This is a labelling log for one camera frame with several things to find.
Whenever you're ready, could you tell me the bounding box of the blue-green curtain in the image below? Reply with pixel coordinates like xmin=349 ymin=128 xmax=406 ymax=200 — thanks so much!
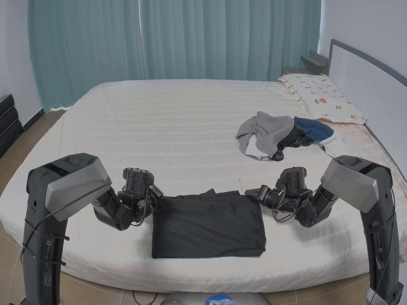
xmin=140 ymin=0 xmax=322 ymax=82
xmin=28 ymin=0 xmax=145 ymax=112

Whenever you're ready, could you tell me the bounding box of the white printed pillow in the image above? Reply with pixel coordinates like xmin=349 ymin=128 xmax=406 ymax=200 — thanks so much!
xmin=278 ymin=73 xmax=368 ymax=125

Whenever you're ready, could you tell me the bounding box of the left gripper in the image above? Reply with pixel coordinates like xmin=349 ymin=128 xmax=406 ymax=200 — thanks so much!
xmin=143 ymin=184 xmax=163 ymax=215

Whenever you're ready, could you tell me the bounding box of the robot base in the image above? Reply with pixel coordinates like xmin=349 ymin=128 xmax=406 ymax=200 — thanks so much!
xmin=165 ymin=294 xmax=264 ymax=305

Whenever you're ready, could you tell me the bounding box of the bed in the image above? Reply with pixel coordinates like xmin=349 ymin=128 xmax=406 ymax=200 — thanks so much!
xmin=0 ymin=38 xmax=407 ymax=295

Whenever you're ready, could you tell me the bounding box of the grey bedside table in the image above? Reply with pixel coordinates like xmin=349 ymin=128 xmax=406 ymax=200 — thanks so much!
xmin=282 ymin=50 xmax=328 ymax=75

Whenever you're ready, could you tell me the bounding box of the black T-shirt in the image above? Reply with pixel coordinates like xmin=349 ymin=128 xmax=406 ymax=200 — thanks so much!
xmin=151 ymin=178 xmax=266 ymax=259

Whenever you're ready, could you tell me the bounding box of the black cable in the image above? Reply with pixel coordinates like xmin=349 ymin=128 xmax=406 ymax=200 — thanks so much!
xmin=272 ymin=210 xmax=297 ymax=223
xmin=130 ymin=199 xmax=153 ymax=226
xmin=32 ymin=181 xmax=113 ymax=229
xmin=132 ymin=290 xmax=158 ymax=305

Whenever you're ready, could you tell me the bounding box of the black chest of drawers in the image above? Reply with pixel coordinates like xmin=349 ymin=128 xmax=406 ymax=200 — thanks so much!
xmin=0 ymin=94 xmax=23 ymax=158

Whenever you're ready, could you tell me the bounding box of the pile of clothes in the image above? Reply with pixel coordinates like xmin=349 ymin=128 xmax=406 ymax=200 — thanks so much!
xmin=235 ymin=111 xmax=347 ymax=162

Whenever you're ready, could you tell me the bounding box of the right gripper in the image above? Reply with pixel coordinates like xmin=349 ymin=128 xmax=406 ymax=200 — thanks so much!
xmin=244 ymin=184 xmax=280 ymax=209

